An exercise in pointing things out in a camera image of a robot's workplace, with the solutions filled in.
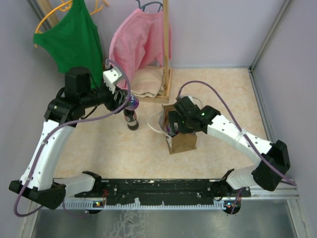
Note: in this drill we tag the purple soda can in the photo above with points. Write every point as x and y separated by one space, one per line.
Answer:
133 103
172 129

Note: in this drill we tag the grey clothes hanger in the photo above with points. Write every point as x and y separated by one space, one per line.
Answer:
143 7

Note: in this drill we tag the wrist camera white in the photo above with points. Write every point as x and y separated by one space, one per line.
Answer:
111 78
190 97

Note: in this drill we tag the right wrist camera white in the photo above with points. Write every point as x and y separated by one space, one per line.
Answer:
190 97

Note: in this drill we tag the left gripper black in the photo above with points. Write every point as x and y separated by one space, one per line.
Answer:
113 104

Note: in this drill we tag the green tank top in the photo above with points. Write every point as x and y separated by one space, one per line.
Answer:
75 42

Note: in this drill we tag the wooden clothes rack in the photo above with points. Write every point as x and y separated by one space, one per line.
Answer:
166 49

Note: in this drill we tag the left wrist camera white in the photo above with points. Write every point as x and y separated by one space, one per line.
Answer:
111 78

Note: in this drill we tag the beige folded cloth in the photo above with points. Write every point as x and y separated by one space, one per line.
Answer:
148 82

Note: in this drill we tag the cola glass bottle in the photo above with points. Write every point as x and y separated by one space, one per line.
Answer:
131 119

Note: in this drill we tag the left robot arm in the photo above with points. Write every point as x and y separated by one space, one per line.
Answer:
77 102

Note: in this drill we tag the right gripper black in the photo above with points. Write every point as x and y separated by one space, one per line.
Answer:
174 116

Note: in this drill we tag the aluminium frame rail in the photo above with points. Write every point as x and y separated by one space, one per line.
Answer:
283 191

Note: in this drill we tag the pink t-shirt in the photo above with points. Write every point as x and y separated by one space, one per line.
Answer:
138 42

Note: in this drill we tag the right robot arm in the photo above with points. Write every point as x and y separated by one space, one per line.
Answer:
270 159

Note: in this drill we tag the yellow clothes hanger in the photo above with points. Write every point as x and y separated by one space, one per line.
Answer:
76 22

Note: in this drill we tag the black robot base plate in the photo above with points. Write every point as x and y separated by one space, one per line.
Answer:
167 193

